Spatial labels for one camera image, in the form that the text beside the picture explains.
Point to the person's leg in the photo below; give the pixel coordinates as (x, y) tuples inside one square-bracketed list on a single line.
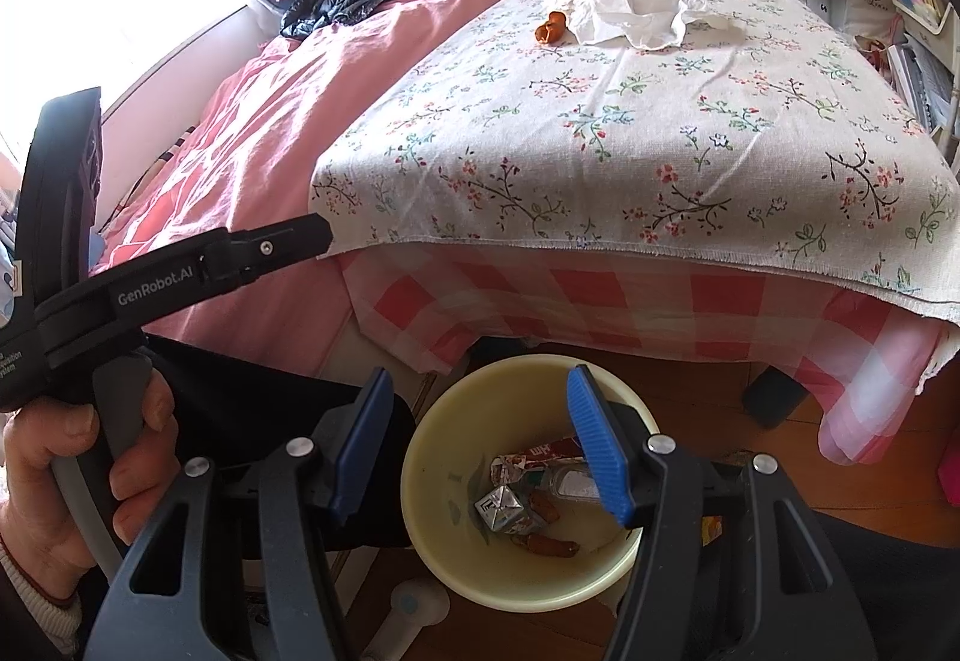
[(262, 406), (900, 593)]

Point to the person's left leg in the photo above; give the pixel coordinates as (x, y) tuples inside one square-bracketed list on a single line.
[(262, 406)]

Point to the red snack wrapper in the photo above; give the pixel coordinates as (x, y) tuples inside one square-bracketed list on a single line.
[(540, 458)]

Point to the clear plastic bottle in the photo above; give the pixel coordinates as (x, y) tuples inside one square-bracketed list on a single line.
[(574, 485)]

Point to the cream plastic bin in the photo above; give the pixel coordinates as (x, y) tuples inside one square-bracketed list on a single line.
[(450, 466)]

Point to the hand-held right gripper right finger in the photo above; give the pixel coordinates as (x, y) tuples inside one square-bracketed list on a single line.
[(600, 443)]

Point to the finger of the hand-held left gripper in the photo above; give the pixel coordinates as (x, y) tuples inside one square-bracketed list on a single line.
[(285, 248)]

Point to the white plastic handheld device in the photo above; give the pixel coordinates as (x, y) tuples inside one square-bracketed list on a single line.
[(409, 612)]

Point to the person's left forearm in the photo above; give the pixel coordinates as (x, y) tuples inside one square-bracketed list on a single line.
[(30, 623)]

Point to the large white paper tissue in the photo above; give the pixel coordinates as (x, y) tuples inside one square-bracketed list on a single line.
[(637, 12)]

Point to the pink blanket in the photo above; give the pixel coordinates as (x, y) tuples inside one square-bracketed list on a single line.
[(300, 106)]

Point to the black furniture foot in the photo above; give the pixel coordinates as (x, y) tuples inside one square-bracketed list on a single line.
[(776, 398)]

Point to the floral tablecloth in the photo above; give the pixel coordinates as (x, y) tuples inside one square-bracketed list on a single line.
[(600, 166)]

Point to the pink checked sheet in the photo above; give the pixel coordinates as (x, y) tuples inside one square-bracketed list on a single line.
[(600, 308)]

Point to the person's left hand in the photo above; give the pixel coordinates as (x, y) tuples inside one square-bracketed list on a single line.
[(30, 496)]

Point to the person's right leg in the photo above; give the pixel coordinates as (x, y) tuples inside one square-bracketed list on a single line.
[(900, 593)]

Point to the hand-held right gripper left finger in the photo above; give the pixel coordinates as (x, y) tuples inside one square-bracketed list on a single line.
[(360, 451)]

